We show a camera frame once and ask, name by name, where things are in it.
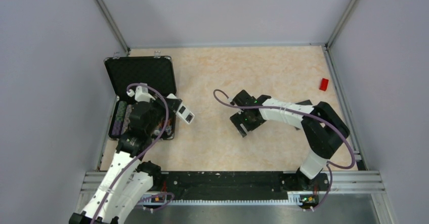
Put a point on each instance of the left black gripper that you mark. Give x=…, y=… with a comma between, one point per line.
x=173, y=104

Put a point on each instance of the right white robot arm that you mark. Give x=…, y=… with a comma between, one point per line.
x=325, y=131

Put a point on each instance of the dark grey studded baseplate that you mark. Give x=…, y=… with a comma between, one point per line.
x=303, y=103

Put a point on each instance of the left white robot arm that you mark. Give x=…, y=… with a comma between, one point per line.
x=129, y=177

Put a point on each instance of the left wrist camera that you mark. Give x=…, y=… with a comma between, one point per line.
x=139, y=92

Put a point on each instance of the red toy brick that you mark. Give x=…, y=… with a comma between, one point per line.
x=324, y=84

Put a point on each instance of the white remote control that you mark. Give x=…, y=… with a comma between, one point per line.
x=180, y=109

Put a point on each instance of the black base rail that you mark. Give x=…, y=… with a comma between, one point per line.
x=238, y=188

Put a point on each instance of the black poker chip case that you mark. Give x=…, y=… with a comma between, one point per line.
x=155, y=71

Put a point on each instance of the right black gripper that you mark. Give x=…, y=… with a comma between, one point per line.
x=238, y=119

